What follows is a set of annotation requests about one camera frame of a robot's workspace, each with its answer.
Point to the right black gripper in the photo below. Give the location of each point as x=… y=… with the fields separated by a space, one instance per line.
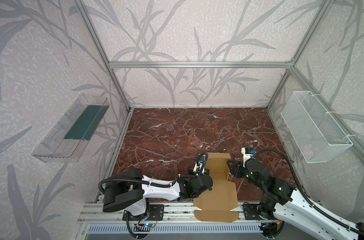
x=235 y=168

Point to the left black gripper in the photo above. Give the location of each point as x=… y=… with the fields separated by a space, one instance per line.
x=204 y=177

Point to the brown cardboard box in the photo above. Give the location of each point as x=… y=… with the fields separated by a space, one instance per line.
x=218 y=204

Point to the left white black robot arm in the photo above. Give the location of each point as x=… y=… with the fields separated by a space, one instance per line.
x=131 y=190

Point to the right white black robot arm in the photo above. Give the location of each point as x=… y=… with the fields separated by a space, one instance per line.
x=284 y=202

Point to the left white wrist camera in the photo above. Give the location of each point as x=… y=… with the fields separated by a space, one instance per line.
x=199 y=168

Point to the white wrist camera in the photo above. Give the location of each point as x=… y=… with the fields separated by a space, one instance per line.
x=248 y=154
x=199 y=168

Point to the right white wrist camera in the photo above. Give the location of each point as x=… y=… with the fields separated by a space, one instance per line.
x=248 y=154

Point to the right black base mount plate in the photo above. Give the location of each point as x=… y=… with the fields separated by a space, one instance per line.
x=251 y=212

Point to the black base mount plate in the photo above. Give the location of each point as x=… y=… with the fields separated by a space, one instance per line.
x=251 y=212
x=154 y=213

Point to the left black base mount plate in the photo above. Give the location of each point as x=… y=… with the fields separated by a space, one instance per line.
x=154 y=213

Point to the white wire mesh basket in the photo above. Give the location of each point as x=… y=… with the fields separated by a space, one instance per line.
x=317 y=134

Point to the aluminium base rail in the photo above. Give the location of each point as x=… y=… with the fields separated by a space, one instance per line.
x=183 y=212

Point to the clear plastic wall bin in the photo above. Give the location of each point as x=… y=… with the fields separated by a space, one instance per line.
x=69 y=138

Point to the aluminium cage frame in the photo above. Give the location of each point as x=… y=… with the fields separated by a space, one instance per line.
x=289 y=66

